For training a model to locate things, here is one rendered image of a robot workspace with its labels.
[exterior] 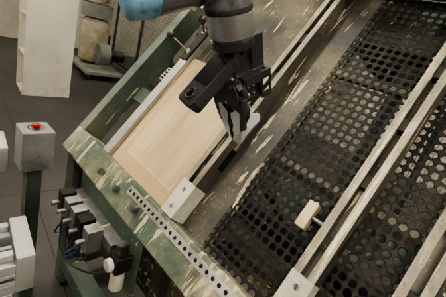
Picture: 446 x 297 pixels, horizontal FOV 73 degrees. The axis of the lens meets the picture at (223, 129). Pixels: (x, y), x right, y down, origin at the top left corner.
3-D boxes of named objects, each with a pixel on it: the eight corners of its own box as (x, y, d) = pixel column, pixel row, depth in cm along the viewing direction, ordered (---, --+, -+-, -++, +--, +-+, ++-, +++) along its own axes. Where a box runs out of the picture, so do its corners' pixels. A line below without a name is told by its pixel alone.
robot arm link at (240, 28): (225, 20, 43) (194, 12, 49) (228, 51, 46) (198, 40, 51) (263, 6, 46) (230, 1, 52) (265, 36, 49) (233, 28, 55)
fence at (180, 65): (109, 152, 134) (102, 148, 131) (238, 0, 150) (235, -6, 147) (114, 157, 131) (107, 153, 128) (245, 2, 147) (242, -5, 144)
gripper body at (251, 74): (273, 97, 56) (271, 32, 49) (237, 116, 52) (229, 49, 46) (245, 85, 62) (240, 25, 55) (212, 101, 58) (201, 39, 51)
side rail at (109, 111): (95, 135, 155) (79, 124, 146) (227, -15, 173) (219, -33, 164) (101, 140, 151) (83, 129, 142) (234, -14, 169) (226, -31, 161)
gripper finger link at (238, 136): (265, 138, 61) (263, 99, 56) (243, 152, 59) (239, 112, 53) (255, 132, 63) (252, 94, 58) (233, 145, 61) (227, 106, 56)
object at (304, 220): (296, 225, 84) (293, 222, 82) (312, 201, 86) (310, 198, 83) (304, 231, 82) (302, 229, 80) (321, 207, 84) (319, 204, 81)
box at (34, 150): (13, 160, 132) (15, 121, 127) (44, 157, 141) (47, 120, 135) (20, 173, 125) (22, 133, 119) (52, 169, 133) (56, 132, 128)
